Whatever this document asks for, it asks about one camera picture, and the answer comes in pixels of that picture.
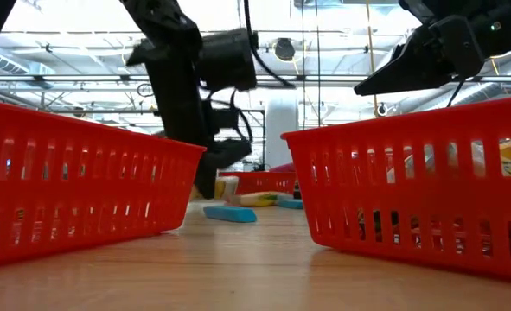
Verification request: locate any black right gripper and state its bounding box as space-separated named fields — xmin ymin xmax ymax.
xmin=353 ymin=14 xmax=486 ymax=98

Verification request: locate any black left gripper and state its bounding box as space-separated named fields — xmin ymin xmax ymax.
xmin=144 ymin=41 xmax=253 ymax=200

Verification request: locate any blue rectangular eraser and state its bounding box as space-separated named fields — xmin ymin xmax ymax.
xmin=277 ymin=198 xmax=304 ymax=211
xmin=202 ymin=205 xmax=259 ymax=224

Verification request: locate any red plastic slotted basket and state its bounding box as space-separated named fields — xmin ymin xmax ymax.
xmin=280 ymin=94 xmax=511 ymax=287
xmin=218 ymin=170 xmax=298 ymax=196
xmin=0 ymin=98 xmax=208 ymax=270

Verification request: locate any white building column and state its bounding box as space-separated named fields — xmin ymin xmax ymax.
xmin=265 ymin=92 xmax=300 ymax=168

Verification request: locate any black round ceiling device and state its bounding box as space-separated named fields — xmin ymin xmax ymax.
xmin=273 ymin=37 xmax=297 ymax=62

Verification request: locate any black metal rack frame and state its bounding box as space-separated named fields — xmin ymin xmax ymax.
xmin=237 ymin=108 xmax=268 ymax=172

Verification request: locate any yellow hanging cord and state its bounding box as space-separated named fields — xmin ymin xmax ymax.
xmin=364 ymin=0 xmax=380 ymax=118

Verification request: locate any black hanging cable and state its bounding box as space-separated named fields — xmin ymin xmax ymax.
xmin=314 ymin=0 xmax=323 ymax=127

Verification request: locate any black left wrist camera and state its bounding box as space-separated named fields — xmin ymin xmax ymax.
xmin=197 ymin=27 xmax=259 ymax=92

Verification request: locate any black cable loop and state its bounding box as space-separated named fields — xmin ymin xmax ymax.
xmin=135 ymin=82 xmax=155 ymax=98

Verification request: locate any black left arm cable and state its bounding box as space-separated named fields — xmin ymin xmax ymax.
xmin=242 ymin=0 xmax=298 ymax=91

